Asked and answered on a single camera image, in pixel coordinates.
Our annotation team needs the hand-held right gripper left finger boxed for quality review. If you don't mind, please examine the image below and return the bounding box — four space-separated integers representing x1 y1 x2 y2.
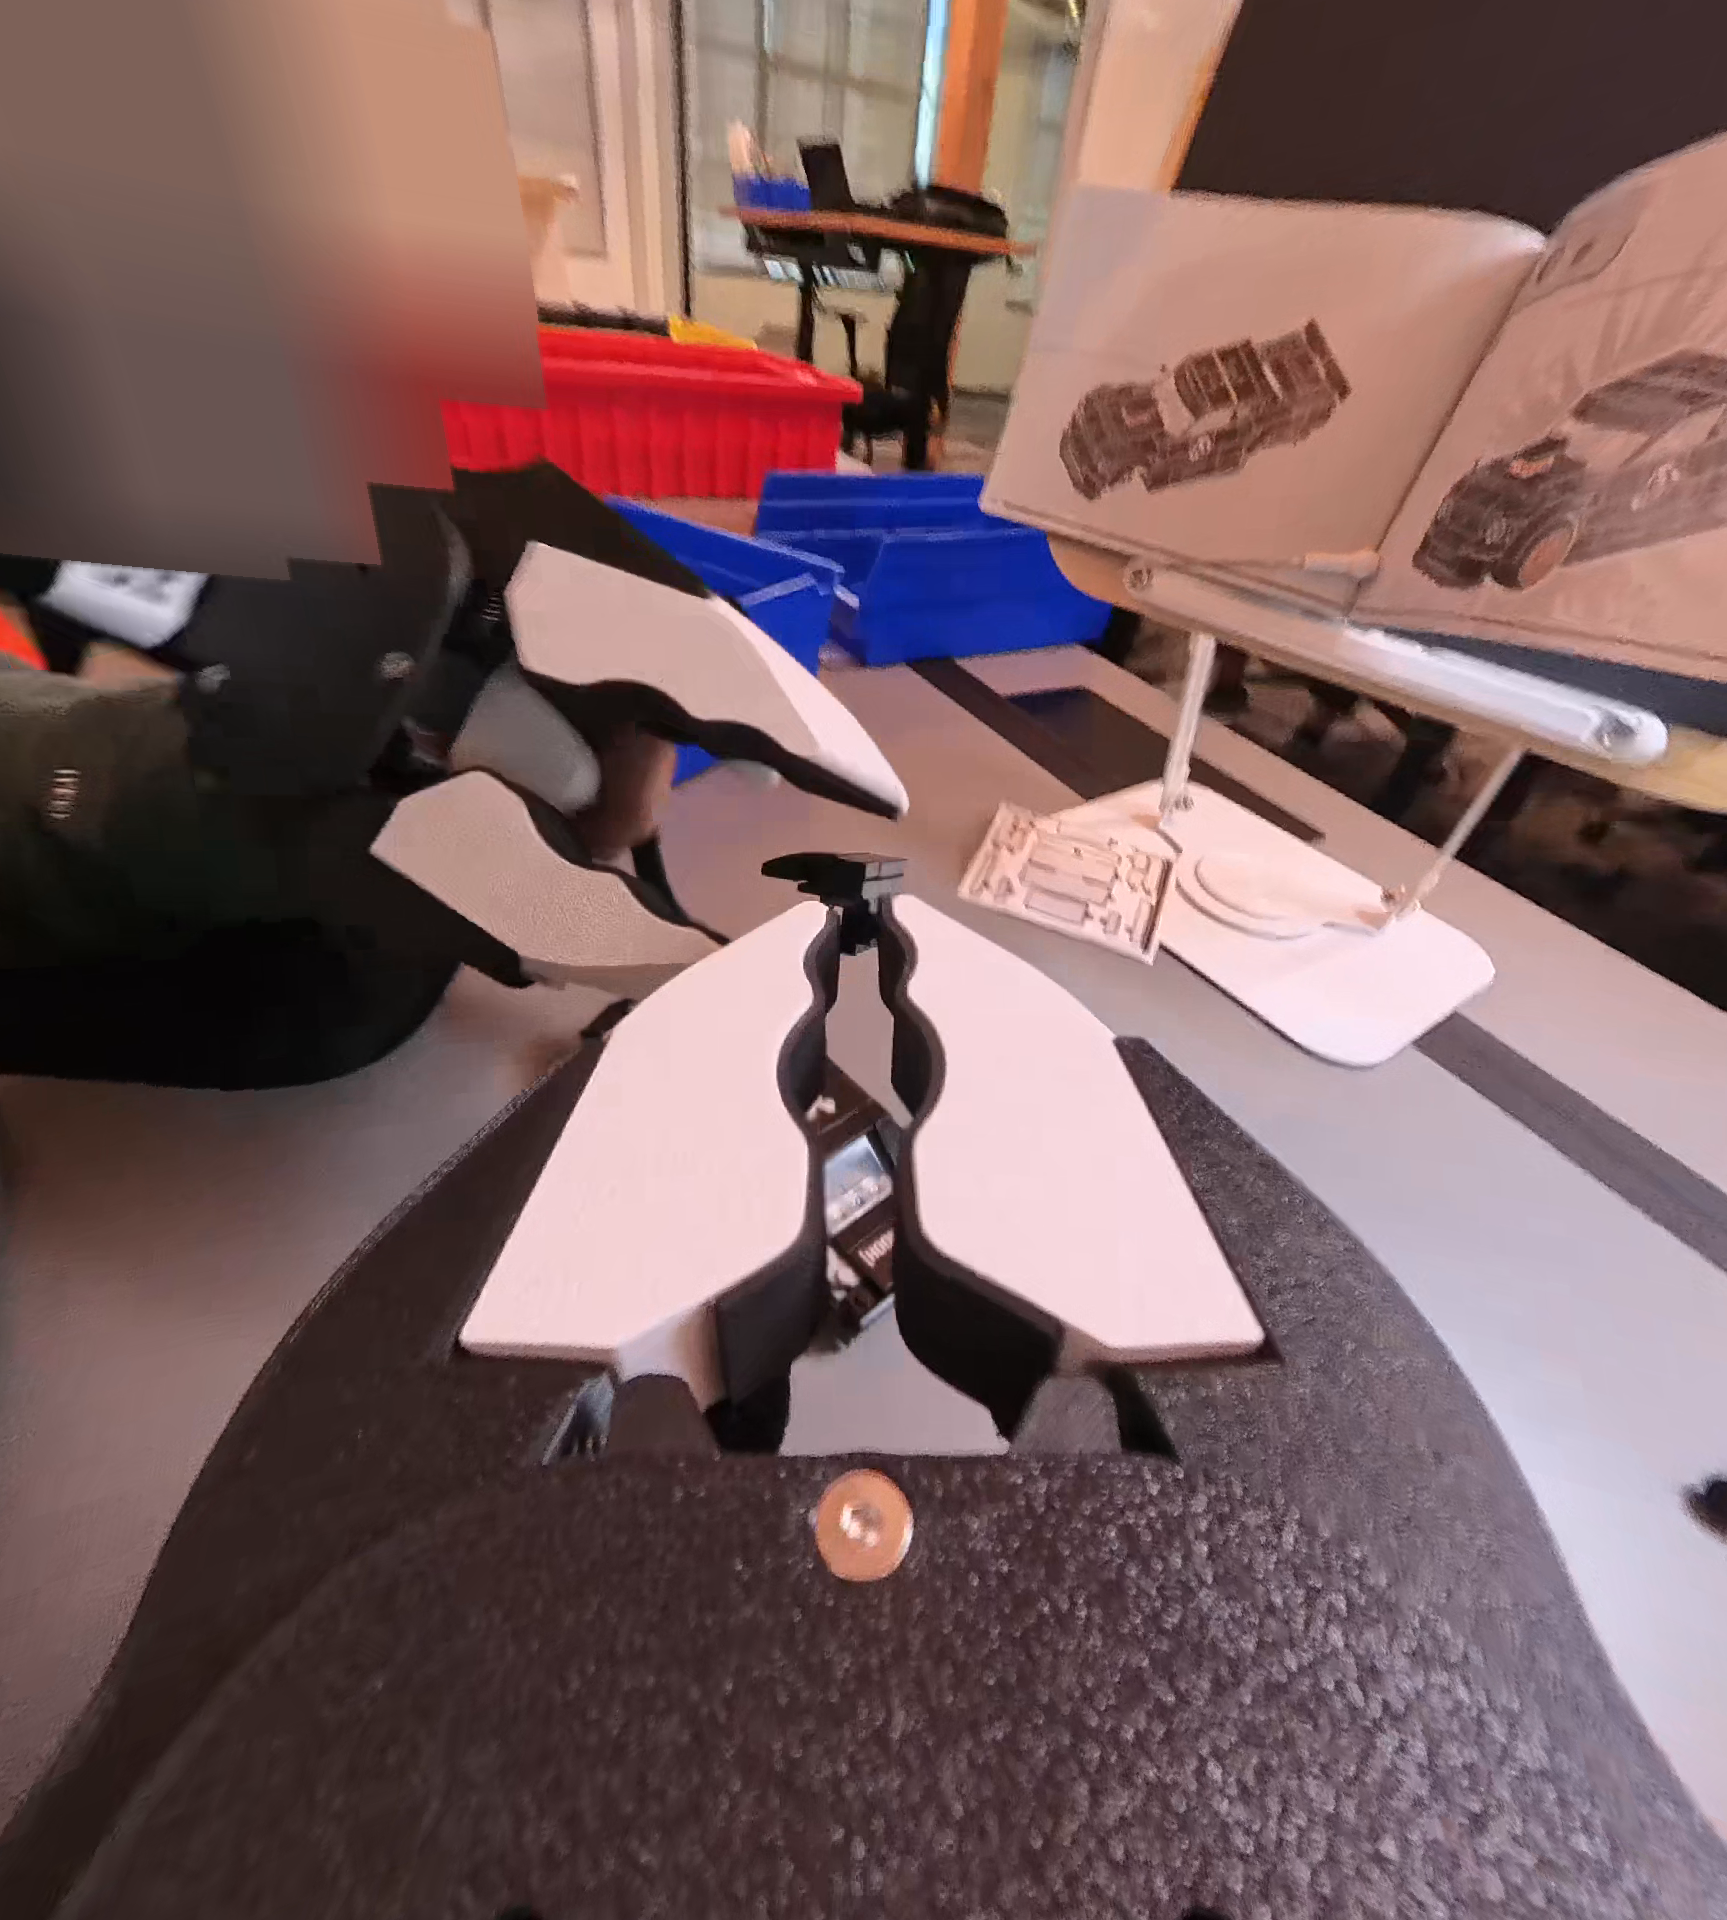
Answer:
458 903 843 1406

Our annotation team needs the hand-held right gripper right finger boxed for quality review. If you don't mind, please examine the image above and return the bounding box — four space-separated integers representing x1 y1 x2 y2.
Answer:
888 895 1270 1398

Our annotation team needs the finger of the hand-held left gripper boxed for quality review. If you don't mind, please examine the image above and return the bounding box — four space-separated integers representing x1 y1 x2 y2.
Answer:
503 541 910 819
369 776 721 1000

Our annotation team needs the lego instruction booklet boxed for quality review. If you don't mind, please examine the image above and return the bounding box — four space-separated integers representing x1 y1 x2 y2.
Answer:
985 108 1727 687

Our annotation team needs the person's left forearm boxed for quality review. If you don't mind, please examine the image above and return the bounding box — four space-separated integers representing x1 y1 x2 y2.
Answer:
0 601 234 961

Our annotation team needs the person's left hand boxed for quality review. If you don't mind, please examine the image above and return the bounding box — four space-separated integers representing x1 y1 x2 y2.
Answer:
601 726 686 871

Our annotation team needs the red storage bin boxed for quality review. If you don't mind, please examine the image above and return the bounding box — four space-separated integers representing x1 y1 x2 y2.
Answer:
444 325 865 502

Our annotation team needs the black dimpled wrist rest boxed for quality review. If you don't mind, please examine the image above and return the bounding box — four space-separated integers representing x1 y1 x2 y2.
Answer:
0 916 460 1088

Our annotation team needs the white sticker sheet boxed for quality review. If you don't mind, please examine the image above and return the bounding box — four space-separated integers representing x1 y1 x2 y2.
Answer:
960 796 1180 961

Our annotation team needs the white booklet stand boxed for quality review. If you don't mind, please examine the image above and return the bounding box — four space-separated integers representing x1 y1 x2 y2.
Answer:
1059 541 1675 1068

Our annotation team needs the wooden standing desk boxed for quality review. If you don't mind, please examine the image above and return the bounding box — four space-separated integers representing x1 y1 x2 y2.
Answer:
729 198 1029 469

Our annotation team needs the black partition panel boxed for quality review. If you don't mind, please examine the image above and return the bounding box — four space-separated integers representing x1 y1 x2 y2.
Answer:
1180 0 1727 229

